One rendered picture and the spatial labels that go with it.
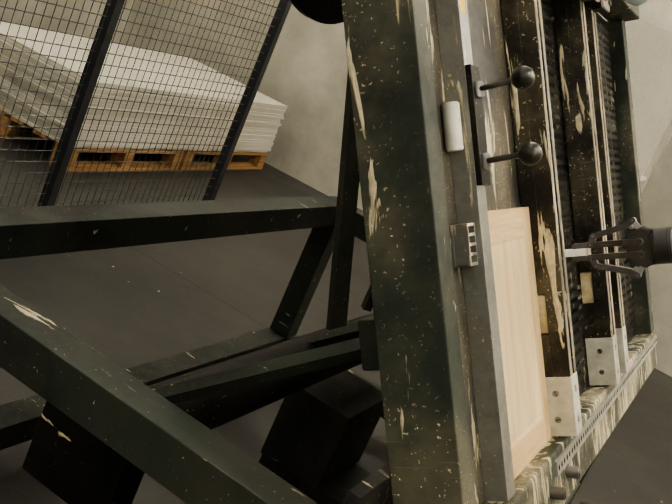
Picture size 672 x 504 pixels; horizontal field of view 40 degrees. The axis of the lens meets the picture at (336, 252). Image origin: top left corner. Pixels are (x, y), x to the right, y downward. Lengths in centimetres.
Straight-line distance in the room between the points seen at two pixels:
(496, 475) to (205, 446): 49
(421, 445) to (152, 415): 49
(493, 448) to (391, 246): 44
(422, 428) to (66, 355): 68
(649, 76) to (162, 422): 440
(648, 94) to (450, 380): 438
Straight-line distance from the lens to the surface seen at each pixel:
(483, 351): 157
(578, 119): 248
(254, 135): 720
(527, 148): 148
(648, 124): 558
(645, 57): 561
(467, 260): 151
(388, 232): 133
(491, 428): 159
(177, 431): 159
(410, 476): 138
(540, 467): 181
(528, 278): 191
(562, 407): 200
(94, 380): 166
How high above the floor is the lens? 155
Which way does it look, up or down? 15 degrees down
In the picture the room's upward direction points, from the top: 24 degrees clockwise
